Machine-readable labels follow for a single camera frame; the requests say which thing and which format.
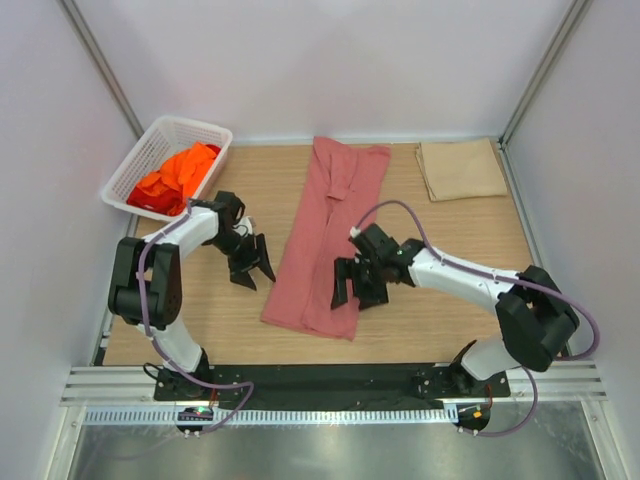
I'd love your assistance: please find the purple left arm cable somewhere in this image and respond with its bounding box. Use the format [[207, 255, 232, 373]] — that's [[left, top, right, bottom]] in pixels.
[[137, 197, 256, 434]]

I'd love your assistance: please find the white plastic laundry basket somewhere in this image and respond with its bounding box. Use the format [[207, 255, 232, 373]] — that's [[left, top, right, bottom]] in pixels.
[[101, 116, 233, 222]]

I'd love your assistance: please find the aluminium frame post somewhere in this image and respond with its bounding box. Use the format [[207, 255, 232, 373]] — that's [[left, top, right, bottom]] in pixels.
[[498, 0, 596, 147], [56, 0, 145, 139]]

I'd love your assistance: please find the pink t shirt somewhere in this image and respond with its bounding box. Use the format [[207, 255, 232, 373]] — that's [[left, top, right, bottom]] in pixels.
[[260, 137, 391, 340]]

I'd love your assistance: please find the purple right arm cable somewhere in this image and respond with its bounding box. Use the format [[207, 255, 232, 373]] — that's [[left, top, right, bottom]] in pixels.
[[352, 199, 601, 440]]

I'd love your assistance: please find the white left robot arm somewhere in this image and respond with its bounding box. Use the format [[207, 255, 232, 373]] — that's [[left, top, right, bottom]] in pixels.
[[107, 201, 276, 400]]

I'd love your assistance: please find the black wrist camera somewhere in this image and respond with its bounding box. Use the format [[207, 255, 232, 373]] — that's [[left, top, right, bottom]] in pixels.
[[349, 223, 399, 262], [213, 190, 245, 229]]

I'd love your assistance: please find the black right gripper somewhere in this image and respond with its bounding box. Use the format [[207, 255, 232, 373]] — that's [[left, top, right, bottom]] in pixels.
[[332, 255, 390, 310]]

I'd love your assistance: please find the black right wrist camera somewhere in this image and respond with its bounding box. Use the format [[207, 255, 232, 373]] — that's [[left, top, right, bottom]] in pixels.
[[349, 223, 399, 262]]

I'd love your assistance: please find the white slotted cable duct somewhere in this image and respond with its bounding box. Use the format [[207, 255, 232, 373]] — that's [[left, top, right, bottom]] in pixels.
[[83, 405, 458, 427]]

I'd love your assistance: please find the left aluminium frame post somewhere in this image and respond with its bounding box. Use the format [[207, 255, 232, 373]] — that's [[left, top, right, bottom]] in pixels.
[[56, 0, 145, 139]]

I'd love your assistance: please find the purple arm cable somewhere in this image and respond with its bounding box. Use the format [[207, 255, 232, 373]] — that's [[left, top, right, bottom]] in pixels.
[[137, 197, 256, 434], [352, 199, 601, 440]]

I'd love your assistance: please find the folded beige t shirt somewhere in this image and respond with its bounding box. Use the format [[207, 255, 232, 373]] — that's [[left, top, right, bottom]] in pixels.
[[416, 138, 509, 202]]

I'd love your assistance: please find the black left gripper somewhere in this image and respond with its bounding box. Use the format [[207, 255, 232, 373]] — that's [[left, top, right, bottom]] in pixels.
[[208, 230, 275, 290]]

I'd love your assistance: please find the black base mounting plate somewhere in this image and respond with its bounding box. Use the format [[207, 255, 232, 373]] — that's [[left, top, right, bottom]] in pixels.
[[143, 363, 511, 411]]

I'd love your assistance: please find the orange t shirt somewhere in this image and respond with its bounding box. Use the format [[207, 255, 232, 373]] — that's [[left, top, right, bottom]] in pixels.
[[126, 142, 221, 217]]

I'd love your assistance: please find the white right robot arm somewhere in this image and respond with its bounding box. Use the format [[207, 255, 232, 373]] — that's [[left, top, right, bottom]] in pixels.
[[331, 239, 579, 396]]

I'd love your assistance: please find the right aluminium frame post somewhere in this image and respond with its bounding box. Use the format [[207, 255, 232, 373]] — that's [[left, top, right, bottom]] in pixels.
[[498, 0, 596, 147]]

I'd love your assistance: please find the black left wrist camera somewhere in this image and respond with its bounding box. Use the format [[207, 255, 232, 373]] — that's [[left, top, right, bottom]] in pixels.
[[213, 190, 245, 229]]

